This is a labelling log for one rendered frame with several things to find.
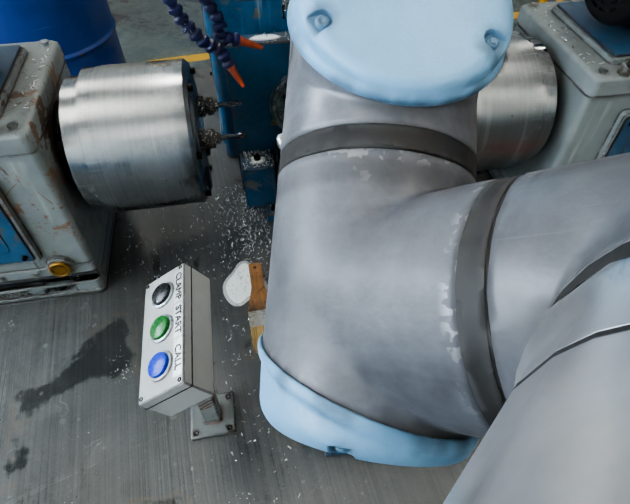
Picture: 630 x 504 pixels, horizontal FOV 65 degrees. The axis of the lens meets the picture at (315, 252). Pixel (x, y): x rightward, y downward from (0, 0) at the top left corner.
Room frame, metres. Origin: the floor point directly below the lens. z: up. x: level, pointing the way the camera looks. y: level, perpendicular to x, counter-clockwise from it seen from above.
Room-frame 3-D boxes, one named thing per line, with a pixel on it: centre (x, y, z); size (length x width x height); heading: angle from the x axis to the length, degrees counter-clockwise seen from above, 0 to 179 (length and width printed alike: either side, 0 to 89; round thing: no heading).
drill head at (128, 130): (0.72, 0.35, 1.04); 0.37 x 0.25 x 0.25; 100
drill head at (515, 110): (0.84, -0.33, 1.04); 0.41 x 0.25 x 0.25; 100
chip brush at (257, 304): (0.54, 0.10, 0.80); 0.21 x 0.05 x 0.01; 11
